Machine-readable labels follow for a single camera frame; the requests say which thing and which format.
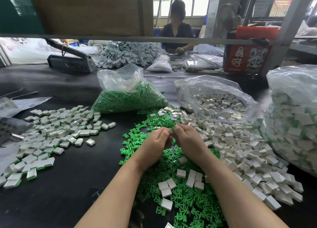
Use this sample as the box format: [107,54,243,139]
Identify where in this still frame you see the white printed board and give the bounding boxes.
[204,0,239,39]

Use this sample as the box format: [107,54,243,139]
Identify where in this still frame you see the person's right forearm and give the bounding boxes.
[199,148,290,228]

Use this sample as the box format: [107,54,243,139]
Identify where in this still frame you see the stack of clear plastic trays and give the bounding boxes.
[184,54,224,73]

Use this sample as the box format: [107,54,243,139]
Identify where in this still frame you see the wooden shelf board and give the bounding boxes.
[27,0,154,37]

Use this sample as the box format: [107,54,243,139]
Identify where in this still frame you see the pile of assembled white-green clips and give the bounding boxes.
[0,105,117,189]

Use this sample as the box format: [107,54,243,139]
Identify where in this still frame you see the clear bag of green pieces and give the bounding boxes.
[91,63,169,114]

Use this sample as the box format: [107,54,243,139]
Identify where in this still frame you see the clear bag of white caps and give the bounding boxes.
[174,75,259,124]

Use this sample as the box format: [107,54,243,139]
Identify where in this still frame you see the grey metal shelf rail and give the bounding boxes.
[0,33,281,46]

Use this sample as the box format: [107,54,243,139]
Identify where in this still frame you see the dark green panel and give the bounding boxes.
[0,0,45,34]

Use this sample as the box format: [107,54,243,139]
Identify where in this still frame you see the person's left forearm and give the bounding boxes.
[74,158,147,228]

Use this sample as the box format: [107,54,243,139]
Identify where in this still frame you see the small clear plastic bag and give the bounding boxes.
[146,54,173,72]

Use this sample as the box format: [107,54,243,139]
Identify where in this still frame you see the pile of white plastic caps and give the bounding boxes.
[149,107,304,228]

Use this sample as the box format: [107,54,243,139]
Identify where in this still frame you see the grey heat sealer machine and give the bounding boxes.
[44,38,98,73]

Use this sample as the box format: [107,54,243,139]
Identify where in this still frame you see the person's left hand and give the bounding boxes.
[132,127,173,173]

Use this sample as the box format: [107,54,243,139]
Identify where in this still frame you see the large clear bag of clips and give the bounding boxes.
[260,65,317,178]

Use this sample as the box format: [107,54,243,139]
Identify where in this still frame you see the person's right hand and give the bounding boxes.
[172,124,214,163]

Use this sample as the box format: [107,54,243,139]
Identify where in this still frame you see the clear plastic sheet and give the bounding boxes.
[0,97,52,118]

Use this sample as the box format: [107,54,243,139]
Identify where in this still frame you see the grey electric fan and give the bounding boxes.
[215,2,242,39]

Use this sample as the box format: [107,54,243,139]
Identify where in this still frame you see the white plastic sack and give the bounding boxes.
[0,37,100,65]

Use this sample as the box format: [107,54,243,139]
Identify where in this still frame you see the pile of green plastic pieces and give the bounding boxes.
[119,109,226,228]

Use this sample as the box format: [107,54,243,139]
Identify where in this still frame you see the red printed carton box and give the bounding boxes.
[224,26,280,75]

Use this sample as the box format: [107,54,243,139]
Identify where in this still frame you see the grey metal shelf post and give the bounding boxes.
[260,0,317,78]

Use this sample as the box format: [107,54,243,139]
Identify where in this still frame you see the window with metal frame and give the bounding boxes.
[153,0,211,17]

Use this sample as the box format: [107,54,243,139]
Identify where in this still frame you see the heap of grey-white packed clips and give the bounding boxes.
[95,41,166,69]

